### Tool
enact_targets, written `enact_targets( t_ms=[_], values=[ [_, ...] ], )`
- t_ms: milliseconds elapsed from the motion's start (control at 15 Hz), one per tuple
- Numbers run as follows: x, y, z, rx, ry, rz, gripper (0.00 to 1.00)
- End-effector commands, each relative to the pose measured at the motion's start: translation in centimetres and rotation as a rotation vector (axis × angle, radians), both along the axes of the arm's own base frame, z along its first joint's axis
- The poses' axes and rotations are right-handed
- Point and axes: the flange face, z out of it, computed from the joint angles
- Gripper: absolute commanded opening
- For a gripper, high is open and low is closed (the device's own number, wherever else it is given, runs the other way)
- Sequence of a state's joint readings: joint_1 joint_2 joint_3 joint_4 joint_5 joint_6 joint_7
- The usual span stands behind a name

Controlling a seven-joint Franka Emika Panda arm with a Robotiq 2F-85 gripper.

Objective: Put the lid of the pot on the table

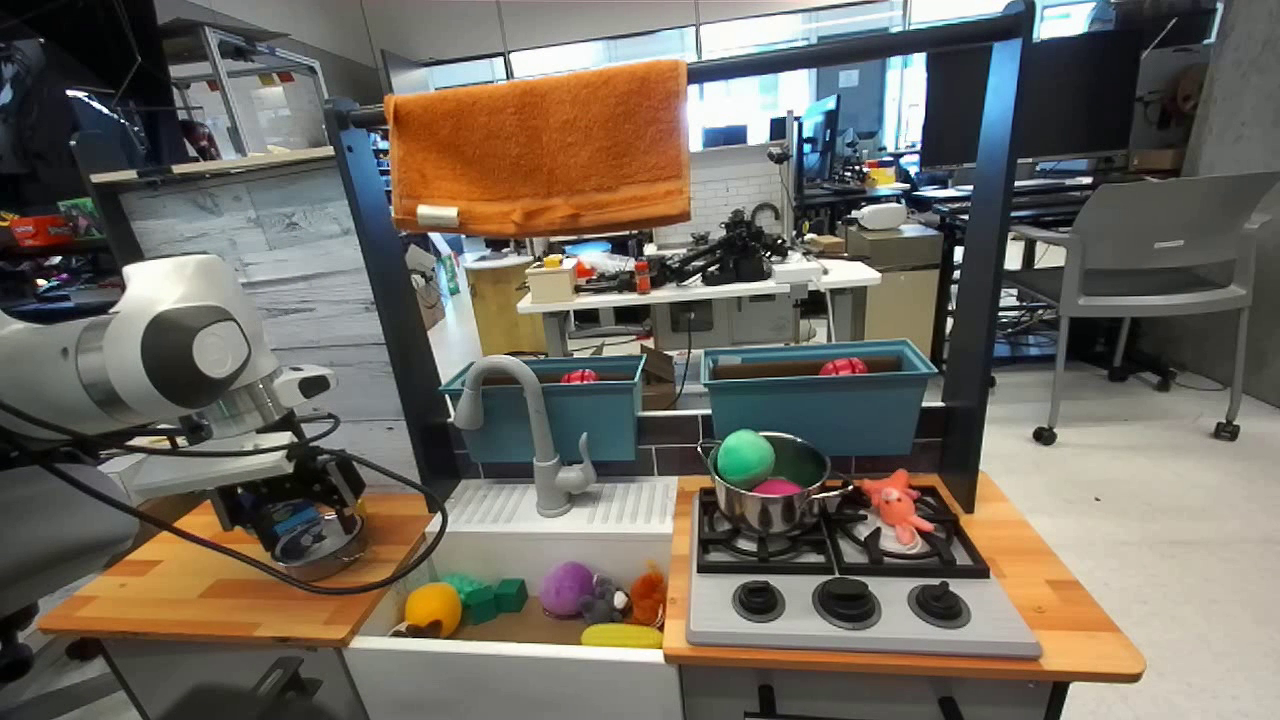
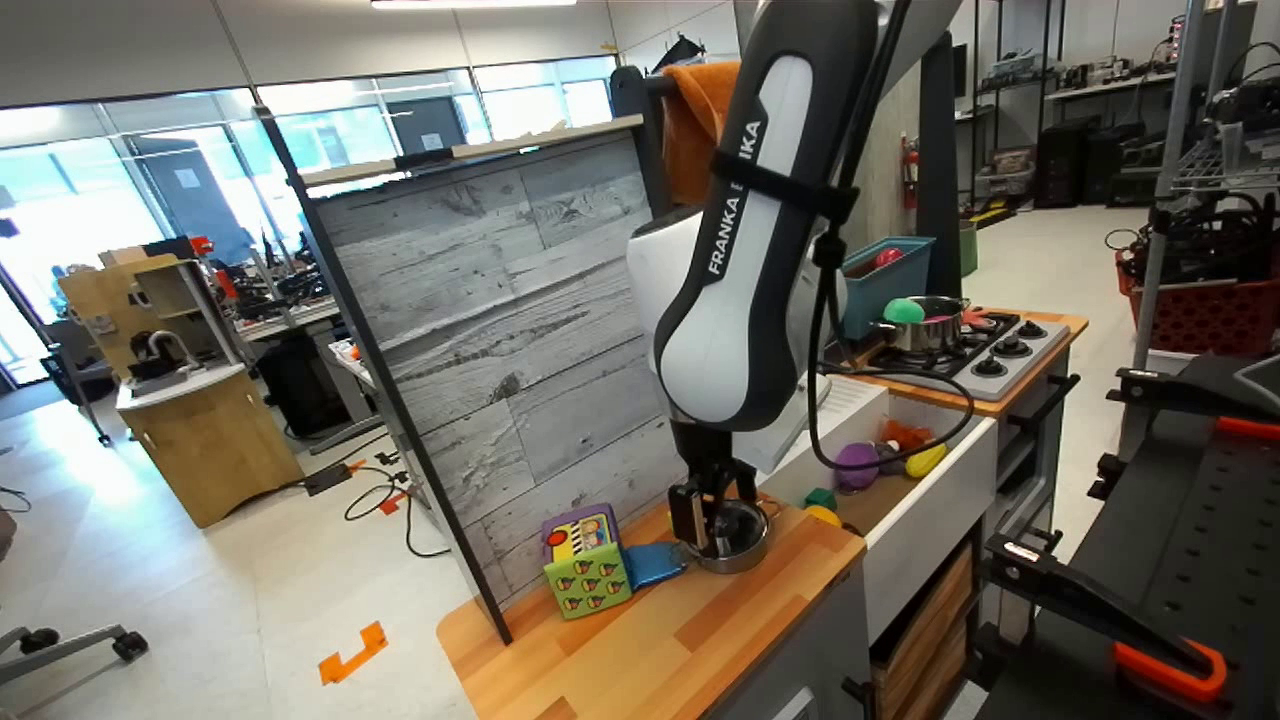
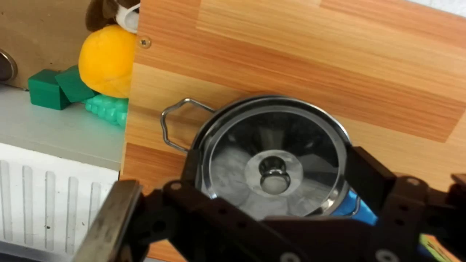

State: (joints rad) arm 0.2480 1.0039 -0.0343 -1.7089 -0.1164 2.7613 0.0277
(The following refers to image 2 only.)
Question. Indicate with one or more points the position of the wooden toy kitchen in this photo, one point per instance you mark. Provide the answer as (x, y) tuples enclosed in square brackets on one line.
[(695, 626)]

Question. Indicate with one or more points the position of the colourful soft cube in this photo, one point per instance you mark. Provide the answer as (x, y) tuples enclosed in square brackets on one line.
[(585, 572)]

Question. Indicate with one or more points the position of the teal plastic bin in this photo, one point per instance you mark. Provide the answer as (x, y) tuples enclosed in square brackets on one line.
[(887, 283)]

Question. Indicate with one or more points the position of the metal storage shelves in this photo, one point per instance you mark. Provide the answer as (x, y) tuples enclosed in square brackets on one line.
[(1106, 127)]

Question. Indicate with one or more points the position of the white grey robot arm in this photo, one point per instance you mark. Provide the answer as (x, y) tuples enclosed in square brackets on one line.
[(747, 264)]

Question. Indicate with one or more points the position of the green ball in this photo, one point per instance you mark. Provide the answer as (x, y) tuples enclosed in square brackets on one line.
[(906, 313)]

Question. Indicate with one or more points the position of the black monitor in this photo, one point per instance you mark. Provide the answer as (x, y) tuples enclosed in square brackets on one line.
[(427, 127)]

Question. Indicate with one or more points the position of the grey toy stove top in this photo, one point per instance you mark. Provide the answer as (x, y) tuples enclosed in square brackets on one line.
[(974, 380)]

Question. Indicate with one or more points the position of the grey chair base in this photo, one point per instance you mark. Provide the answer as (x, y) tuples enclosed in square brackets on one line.
[(65, 651)]

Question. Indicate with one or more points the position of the white toy sink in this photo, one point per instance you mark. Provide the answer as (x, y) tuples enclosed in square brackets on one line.
[(932, 520)]

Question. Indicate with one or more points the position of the black stove knob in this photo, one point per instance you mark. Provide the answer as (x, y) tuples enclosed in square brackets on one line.
[(1015, 345), (1035, 330), (989, 364)]

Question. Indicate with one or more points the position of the light wooden cabinet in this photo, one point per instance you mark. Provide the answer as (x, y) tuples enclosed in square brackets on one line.
[(202, 413)]

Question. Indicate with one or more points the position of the red crate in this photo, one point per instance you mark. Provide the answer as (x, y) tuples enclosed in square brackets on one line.
[(1205, 316)]

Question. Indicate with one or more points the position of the orange floor bracket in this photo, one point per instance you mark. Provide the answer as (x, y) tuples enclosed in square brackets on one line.
[(354, 655)]

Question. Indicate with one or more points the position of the large steel pot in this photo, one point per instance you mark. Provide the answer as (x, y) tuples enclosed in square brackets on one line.
[(940, 334)]

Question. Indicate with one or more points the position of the black perforated breadboard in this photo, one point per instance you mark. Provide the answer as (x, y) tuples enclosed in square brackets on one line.
[(1201, 561)]

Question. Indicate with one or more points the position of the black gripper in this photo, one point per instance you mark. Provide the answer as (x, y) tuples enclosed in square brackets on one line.
[(712, 463)]

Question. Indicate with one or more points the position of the grey wood pattern backdrop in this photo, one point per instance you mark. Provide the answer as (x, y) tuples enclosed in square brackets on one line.
[(506, 345)]

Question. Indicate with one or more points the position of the long yellow toy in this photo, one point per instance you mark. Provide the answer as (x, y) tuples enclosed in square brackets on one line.
[(927, 463)]

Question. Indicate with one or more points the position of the purple toy eggplant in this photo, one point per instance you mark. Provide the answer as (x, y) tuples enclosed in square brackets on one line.
[(857, 466)]

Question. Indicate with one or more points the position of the red item in bin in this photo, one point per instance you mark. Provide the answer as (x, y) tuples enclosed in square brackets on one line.
[(887, 256)]

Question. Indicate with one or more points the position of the green plush toy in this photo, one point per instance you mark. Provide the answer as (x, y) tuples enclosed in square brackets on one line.
[(817, 497)]

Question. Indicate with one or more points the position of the red fire extinguisher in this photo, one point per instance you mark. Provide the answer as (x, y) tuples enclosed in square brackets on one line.
[(909, 166)]

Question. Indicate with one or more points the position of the orange plush lobster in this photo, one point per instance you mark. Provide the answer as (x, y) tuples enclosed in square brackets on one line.
[(983, 322)]

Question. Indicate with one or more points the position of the orange plush toy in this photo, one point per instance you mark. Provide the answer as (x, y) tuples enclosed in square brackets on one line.
[(900, 437)]

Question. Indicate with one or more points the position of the blue sponge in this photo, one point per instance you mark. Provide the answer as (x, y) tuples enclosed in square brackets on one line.
[(653, 565)]

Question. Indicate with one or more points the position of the small steel pot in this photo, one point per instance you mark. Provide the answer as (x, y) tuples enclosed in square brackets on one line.
[(740, 561)]

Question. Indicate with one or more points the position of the round yellow toy fruit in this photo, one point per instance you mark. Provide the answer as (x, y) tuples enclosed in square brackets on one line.
[(827, 516)]

